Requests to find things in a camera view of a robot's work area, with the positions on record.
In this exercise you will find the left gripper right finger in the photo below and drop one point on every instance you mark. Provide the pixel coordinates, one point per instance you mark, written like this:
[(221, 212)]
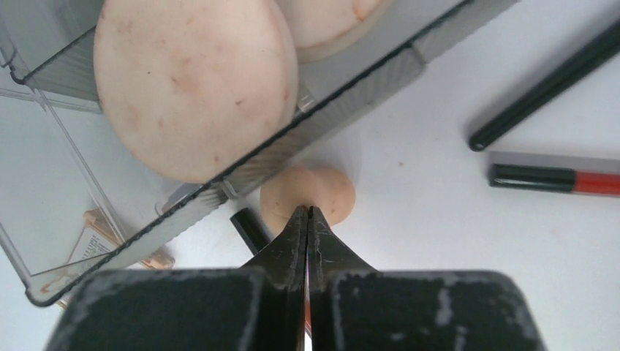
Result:
[(356, 307)]

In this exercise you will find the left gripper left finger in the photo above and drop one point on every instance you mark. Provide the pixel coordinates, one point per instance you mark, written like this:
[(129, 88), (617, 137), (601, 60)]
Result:
[(259, 306)]

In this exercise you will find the beige blender sponge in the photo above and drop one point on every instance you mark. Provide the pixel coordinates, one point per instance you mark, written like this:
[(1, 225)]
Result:
[(327, 188)]

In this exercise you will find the peach square compact case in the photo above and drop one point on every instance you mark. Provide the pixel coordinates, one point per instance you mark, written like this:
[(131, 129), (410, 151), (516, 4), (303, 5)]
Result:
[(70, 247)]

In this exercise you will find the clear acrylic organizer box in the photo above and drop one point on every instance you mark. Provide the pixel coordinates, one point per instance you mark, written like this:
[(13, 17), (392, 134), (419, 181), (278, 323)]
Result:
[(59, 151)]

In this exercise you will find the round beige powder puff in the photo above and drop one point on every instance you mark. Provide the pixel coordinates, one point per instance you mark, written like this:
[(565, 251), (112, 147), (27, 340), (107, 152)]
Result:
[(322, 28)]

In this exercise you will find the orange lip gloss tube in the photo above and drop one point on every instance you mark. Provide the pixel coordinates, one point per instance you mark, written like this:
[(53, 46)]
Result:
[(250, 228)]

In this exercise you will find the red black lip pencil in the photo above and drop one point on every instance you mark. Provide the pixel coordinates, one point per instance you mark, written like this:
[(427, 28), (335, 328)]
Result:
[(553, 179)]

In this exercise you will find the black powder brush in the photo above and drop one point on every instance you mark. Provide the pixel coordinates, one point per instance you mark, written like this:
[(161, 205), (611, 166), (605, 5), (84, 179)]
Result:
[(582, 63)]

